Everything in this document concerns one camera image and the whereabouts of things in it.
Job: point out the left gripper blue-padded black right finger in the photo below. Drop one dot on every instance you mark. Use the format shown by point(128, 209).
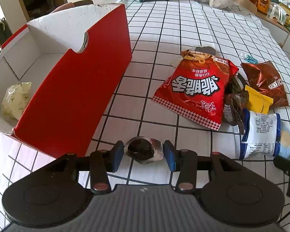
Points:
point(183, 161)

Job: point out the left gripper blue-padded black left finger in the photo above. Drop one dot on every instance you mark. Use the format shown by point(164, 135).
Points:
point(102, 162)

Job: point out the small dark round snack packet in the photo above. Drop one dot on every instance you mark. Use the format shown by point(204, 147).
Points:
point(144, 150)

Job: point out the blue and white snack bag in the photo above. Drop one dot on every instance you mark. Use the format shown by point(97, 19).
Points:
point(264, 134)

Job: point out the large red chip bag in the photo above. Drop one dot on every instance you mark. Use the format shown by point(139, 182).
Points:
point(196, 88)

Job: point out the yellow snack packet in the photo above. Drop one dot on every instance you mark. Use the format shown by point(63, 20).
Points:
point(258, 102)

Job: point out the brown Oreo snack bag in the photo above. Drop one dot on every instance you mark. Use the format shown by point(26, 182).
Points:
point(264, 78)

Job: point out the chocolate ice-cream shaped snack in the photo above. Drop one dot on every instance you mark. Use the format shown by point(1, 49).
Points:
point(206, 49)

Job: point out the blue candy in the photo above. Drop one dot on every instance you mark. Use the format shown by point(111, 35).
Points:
point(248, 58)

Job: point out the red and white cardboard box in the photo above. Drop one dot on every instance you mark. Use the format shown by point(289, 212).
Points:
point(74, 60)

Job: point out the pale yellow snack bag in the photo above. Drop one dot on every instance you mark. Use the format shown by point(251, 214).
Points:
point(16, 99)

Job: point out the white sideboard cabinet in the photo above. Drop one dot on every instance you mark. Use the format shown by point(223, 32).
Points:
point(280, 34)

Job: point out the yellow-lidded container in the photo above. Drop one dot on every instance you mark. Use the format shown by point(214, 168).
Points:
point(283, 14)

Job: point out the wooden chair with pink cloth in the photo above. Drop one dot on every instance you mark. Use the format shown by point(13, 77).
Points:
point(82, 3)

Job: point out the pink cloth on chair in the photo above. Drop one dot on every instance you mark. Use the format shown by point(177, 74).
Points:
point(63, 7)

